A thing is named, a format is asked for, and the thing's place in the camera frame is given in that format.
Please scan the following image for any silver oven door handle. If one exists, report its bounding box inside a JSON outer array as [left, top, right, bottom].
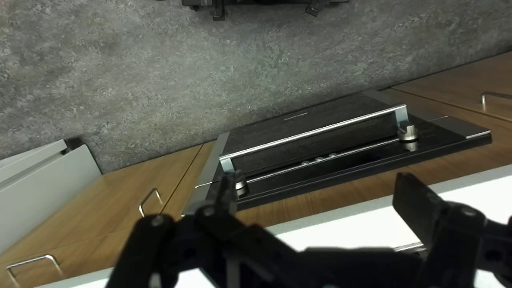
[[219, 103, 412, 194]]

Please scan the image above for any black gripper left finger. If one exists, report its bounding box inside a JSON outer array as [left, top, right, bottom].
[[105, 172, 299, 288]]

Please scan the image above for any wooden cabinet right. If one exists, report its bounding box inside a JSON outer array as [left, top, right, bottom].
[[372, 49, 512, 161]]

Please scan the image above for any wooden cabinet drawers left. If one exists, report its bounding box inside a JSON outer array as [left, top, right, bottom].
[[0, 142, 212, 288]]

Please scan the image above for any black oven door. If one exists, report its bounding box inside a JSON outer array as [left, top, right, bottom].
[[184, 92, 492, 215]]

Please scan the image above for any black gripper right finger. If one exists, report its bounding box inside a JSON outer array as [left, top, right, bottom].
[[392, 172, 512, 288]]

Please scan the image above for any white appliance panel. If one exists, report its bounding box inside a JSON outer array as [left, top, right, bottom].
[[0, 138, 100, 252]]

